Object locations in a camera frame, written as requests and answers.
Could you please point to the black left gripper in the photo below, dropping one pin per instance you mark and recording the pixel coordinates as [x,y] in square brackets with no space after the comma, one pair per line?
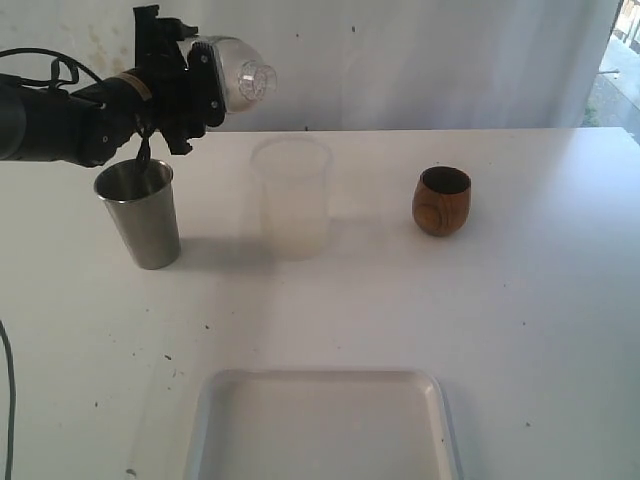
[163,69]

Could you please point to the clear dome lid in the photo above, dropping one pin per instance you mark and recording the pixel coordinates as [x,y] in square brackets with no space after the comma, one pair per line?
[243,77]

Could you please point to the stainless steel cup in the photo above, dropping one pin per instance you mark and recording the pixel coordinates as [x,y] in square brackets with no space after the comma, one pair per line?
[141,204]

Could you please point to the brown wooden cup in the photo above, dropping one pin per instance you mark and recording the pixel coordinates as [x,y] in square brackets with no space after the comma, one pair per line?
[441,200]

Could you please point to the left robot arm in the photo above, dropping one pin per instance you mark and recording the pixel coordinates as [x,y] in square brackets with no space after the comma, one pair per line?
[74,115]

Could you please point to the translucent plastic container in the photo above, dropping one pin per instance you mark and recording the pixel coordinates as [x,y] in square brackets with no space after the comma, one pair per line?
[292,172]

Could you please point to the white plastic tray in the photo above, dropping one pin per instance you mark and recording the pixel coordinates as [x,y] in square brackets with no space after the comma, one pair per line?
[321,424]

